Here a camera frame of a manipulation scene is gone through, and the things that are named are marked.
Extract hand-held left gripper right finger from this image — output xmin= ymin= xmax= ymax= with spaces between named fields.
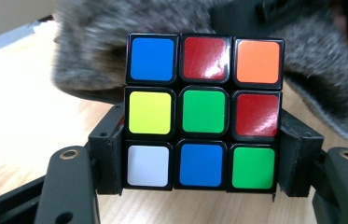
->
xmin=277 ymin=107 xmax=325 ymax=199

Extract grey fuzzy cloth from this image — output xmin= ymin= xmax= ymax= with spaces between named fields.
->
xmin=50 ymin=0 xmax=348 ymax=153

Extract multicoloured puzzle cube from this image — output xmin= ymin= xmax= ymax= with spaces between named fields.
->
xmin=123 ymin=32 xmax=285 ymax=193

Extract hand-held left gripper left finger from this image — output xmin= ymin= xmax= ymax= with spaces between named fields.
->
xmin=87 ymin=102 xmax=125 ymax=196

